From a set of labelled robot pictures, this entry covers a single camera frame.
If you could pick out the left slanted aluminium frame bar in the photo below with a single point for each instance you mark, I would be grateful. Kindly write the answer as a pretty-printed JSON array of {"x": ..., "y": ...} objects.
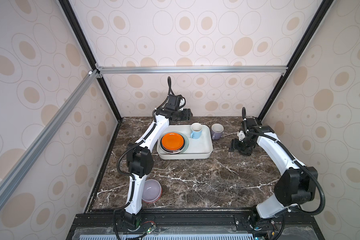
[{"x": 9, "y": 184}]

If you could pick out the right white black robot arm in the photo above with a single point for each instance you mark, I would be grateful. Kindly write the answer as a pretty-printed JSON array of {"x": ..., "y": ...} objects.
[{"x": 298, "y": 187}]

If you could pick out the purple bowl red rim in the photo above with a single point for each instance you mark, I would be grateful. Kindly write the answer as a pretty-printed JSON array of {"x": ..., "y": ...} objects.
[{"x": 152, "y": 191}]

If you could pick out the light blue ceramic mug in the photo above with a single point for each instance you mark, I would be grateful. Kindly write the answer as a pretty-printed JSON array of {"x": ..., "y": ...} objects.
[{"x": 196, "y": 130}]

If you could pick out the purple ceramic mug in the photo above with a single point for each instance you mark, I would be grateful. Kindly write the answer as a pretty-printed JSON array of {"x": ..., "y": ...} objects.
[{"x": 217, "y": 131}]

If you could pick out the white plastic bin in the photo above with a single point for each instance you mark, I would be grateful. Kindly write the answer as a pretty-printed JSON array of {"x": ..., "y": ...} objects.
[{"x": 194, "y": 149}]

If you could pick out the horizontal aluminium frame bar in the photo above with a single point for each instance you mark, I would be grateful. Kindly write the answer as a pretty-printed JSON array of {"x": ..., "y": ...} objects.
[{"x": 192, "y": 70}]

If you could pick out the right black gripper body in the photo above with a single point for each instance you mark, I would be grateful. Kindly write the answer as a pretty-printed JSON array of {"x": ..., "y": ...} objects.
[{"x": 242, "y": 146}]

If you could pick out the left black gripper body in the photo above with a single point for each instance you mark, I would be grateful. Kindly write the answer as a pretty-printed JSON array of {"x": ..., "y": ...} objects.
[{"x": 180, "y": 116}]

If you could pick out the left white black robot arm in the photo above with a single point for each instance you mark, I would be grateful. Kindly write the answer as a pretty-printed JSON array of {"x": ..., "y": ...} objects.
[{"x": 137, "y": 160}]

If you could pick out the white plate dark green rim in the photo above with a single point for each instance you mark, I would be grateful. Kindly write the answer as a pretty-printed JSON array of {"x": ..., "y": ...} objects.
[{"x": 186, "y": 147}]

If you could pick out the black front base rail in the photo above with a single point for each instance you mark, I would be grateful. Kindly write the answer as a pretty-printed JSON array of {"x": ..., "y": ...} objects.
[{"x": 194, "y": 225}]

